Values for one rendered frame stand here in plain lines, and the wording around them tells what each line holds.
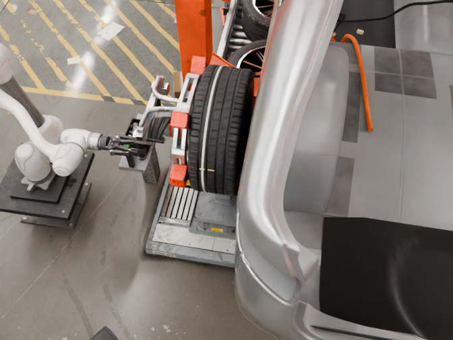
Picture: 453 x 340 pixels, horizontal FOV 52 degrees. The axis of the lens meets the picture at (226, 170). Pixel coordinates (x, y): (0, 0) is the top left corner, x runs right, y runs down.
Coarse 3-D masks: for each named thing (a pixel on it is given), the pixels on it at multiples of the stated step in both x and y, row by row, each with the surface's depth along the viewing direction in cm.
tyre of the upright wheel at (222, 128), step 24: (216, 72) 222; (240, 72) 225; (216, 96) 213; (240, 96) 212; (192, 120) 211; (216, 120) 209; (240, 120) 209; (192, 144) 212; (216, 144) 211; (192, 168) 218; (216, 168) 216; (216, 192) 238
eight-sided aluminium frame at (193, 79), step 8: (192, 80) 227; (184, 88) 222; (192, 88) 222; (184, 96) 221; (192, 96) 219; (184, 104) 216; (184, 112) 215; (176, 128) 217; (176, 136) 218; (184, 136) 218; (176, 144) 219; (184, 144) 218; (176, 152) 219; (184, 152) 219; (176, 160) 224; (184, 160) 222
